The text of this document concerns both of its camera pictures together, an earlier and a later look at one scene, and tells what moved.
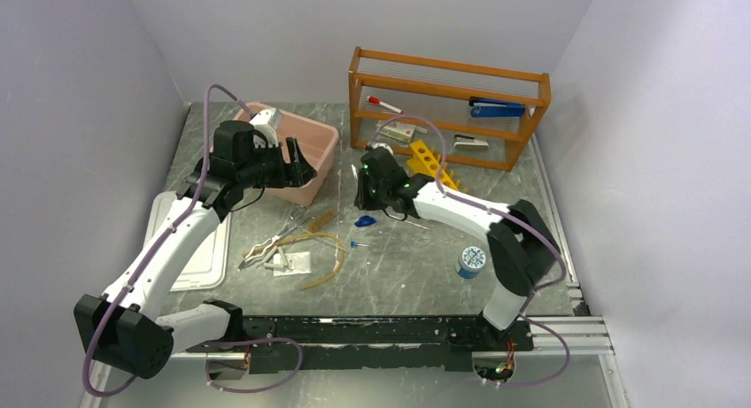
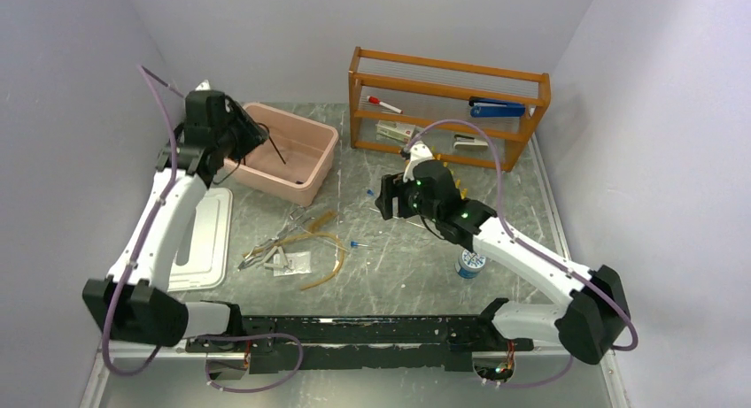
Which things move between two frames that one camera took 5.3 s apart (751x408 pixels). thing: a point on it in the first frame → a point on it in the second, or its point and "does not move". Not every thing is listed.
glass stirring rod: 415,224 does not move
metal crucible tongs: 259,251 does not move
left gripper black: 296,173 → 254,134
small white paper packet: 297,263 does not move
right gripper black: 362,201 → 391,186
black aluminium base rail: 401,345 does not move
